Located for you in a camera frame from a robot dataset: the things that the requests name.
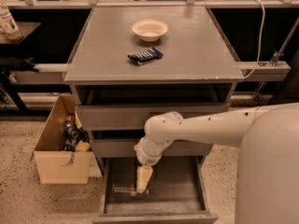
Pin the metal clamp rod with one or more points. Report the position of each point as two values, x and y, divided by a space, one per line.
277 54

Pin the grey drawer cabinet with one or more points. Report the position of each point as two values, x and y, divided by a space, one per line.
196 68

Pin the black office chair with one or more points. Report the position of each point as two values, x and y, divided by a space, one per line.
288 91

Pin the grey top drawer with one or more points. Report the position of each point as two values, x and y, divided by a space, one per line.
133 117

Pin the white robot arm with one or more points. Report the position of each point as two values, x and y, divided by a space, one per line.
267 185

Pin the grey bottom drawer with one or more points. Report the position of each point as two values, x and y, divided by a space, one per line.
176 194

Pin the dark cans in box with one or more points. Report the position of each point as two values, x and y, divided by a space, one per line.
73 136

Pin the clear plastic water bottle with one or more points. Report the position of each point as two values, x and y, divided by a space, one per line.
132 191

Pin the grey middle drawer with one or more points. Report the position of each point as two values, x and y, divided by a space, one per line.
120 148

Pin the green labelled bottle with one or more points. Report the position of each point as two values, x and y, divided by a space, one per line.
8 23

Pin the cardboard box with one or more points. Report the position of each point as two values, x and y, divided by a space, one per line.
54 164

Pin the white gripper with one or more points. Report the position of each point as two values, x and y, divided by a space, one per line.
149 157

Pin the yellow sponge in box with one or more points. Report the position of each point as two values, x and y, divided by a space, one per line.
82 146

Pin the white paper bowl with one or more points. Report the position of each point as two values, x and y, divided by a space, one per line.
149 30

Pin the grey drawer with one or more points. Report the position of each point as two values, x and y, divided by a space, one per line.
120 148
176 194
133 117

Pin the dark side table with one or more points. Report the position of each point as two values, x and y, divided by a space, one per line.
9 64

